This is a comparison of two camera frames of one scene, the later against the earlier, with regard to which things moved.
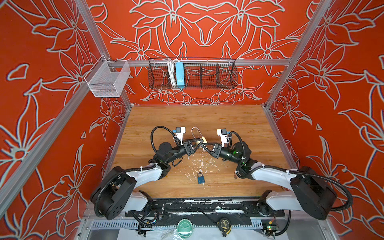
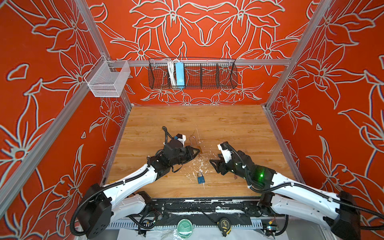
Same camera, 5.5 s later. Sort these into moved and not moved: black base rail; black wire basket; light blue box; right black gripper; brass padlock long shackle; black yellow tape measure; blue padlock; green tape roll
Moved: brass padlock long shackle; right black gripper
Not moved: blue padlock; black wire basket; black base rail; light blue box; green tape roll; black yellow tape measure
